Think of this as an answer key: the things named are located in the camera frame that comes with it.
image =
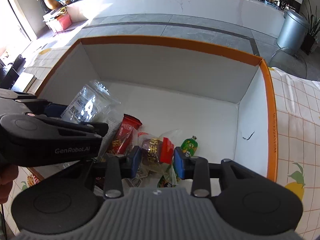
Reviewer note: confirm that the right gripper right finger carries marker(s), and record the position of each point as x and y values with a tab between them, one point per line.
196	169

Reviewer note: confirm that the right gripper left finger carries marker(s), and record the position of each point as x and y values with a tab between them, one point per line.
119	168

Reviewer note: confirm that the green sausage snack stick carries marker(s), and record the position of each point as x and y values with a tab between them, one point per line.
189	146

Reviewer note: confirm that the dark red snack bar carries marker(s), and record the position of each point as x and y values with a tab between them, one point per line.
123	136

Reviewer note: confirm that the clear plastic snack bag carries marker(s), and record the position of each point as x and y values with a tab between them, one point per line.
92	104

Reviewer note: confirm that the person's left hand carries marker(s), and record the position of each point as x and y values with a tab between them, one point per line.
8	175

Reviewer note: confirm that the black notebook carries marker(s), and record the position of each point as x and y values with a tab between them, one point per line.
24	82

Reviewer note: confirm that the purple red pastry packet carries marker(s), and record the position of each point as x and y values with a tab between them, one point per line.
157	151

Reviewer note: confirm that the orange cardboard box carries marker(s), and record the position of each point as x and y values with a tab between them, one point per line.
222	96

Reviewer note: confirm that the white storage box pink front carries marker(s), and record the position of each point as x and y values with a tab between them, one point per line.
58	20

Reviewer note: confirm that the lemon print checked tablecloth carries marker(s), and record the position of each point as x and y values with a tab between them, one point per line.
297	106

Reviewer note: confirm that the clear glass chair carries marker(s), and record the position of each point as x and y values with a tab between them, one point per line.
289	61

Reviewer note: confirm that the white marble tv console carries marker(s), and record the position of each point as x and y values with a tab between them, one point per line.
249	14

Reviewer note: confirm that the silver pedal trash bin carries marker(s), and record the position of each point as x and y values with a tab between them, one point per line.
293	31

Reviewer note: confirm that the tall potted plant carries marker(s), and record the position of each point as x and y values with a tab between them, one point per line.
313	28

